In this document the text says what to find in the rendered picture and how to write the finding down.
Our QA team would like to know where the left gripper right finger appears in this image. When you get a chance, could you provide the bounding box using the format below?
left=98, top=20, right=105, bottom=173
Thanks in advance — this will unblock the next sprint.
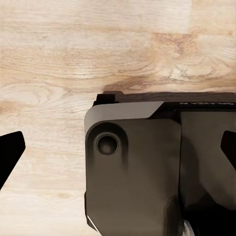
left=220, top=131, right=236, bottom=170

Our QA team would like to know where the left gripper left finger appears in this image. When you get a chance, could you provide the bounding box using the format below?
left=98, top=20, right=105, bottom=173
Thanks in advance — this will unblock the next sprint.
left=0, top=131, right=26, bottom=189

